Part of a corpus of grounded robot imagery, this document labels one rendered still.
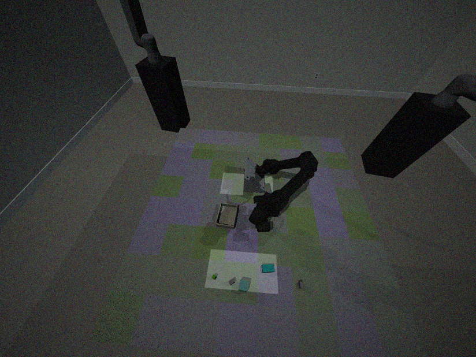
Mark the shallow beige tray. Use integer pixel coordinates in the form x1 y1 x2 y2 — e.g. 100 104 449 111
215 203 238 229

